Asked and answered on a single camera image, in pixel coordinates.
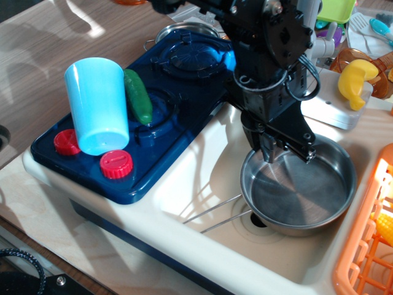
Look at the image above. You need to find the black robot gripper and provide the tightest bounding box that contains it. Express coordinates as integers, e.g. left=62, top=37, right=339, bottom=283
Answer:
left=225, top=69, right=316, bottom=163

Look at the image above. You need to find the steel frying pan wire handle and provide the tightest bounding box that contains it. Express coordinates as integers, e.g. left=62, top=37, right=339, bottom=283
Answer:
left=182, top=133, right=358, bottom=238

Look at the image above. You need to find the green toy cucumber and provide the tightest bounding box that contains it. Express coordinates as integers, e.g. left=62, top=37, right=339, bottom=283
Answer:
left=123, top=69, right=153, bottom=125

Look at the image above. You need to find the light blue plastic cup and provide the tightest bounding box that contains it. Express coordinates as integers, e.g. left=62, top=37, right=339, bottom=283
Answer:
left=64, top=57, right=130, bottom=155

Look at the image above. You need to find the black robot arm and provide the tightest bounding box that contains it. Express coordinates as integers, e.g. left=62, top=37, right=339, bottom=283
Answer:
left=194, top=1, right=320, bottom=163

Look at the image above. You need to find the dark blue toy stove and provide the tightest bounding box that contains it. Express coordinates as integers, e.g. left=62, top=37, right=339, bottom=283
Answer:
left=31, top=29, right=235, bottom=205

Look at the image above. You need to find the cream toy sink unit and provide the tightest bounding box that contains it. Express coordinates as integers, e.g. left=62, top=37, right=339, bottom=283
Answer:
left=23, top=98, right=392, bottom=294

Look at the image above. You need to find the steel pot behind stove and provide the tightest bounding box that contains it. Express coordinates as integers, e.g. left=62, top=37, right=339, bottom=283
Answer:
left=143, top=22, right=220, bottom=51

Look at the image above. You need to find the red stove knob right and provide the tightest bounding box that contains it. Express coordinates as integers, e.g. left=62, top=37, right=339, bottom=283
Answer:
left=99, top=150, right=133, bottom=179

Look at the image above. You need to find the red stove knob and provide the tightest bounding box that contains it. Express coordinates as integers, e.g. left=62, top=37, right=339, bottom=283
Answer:
left=99, top=150, right=133, bottom=179
left=53, top=129, right=81, bottom=156

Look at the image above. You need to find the red stove knob left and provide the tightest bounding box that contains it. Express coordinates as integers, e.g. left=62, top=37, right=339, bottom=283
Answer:
left=53, top=129, right=81, bottom=156

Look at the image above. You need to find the yellow toy banana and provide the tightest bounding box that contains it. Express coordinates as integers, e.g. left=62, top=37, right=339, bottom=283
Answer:
left=338, top=59, right=378, bottom=111

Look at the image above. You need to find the grey toy faucet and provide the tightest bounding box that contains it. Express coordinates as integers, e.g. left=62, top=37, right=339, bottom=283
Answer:
left=296, top=0, right=374, bottom=130

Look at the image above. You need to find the amber transparent cup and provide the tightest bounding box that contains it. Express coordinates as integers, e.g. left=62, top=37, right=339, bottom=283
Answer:
left=329, top=48, right=392, bottom=98

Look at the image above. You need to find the lime green tray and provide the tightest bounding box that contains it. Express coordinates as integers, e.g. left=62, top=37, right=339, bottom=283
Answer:
left=317, top=0, right=357, bottom=24

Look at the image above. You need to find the white plastic spatula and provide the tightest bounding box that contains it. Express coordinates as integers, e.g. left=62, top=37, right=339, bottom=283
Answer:
left=348, top=12, right=385, bottom=53

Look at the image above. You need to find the yellow toy corn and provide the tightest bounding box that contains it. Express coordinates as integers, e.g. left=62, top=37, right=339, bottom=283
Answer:
left=370, top=212, right=393, bottom=246

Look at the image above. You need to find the orange dish rack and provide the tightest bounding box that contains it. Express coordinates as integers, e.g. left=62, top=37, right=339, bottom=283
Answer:
left=332, top=144, right=392, bottom=294

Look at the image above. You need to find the black device with screw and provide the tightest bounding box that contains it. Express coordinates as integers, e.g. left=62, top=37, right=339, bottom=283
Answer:
left=1, top=272, right=92, bottom=295

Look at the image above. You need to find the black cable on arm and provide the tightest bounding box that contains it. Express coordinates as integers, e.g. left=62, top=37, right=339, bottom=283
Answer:
left=284, top=55, right=321, bottom=102

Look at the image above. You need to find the teal handled utensil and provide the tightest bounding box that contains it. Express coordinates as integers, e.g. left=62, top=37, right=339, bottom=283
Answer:
left=369, top=18, right=392, bottom=45

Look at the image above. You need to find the black braided cable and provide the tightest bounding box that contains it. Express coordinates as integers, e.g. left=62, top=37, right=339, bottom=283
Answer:
left=0, top=248, right=47, bottom=295

